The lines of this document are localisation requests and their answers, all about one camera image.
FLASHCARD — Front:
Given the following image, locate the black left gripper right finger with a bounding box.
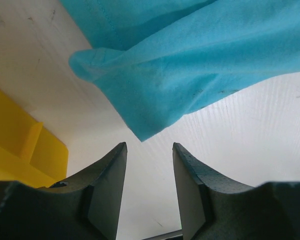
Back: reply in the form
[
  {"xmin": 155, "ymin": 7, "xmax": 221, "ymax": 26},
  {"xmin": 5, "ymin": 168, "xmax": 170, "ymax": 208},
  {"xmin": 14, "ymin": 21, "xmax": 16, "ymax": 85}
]
[{"xmin": 172, "ymin": 143, "xmax": 300, "ymax": 240}]

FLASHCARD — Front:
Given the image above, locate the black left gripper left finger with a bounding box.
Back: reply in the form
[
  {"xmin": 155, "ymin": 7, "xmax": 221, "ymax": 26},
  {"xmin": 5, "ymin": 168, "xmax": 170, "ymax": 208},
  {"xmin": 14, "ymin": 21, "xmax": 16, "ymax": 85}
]
[{"xmin": 0, "ymin": 142, "xmax": 128, "ymax": 240}]

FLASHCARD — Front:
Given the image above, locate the cyan t shirt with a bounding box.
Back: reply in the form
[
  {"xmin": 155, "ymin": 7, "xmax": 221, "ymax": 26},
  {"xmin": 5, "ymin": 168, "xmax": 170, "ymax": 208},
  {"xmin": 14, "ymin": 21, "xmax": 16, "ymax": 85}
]
[{"xmin": 62, "ymin": 0, "xmax": 300, "ymax": 141}]

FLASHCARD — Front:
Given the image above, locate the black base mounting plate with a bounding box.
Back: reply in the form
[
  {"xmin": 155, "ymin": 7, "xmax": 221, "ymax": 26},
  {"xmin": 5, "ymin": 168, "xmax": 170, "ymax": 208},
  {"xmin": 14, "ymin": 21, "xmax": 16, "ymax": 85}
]
[{"xmin": 143, "ymin": 230, "xmax": 183, "ymax": 240}]

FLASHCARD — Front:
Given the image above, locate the yellow plastic bin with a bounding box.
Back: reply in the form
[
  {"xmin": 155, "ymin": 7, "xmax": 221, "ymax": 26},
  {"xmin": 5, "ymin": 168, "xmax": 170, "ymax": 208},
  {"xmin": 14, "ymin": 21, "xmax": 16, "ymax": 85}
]
[{"xmin": 0, "ymin": 90, "xmax": 69, "ymax": 188}]

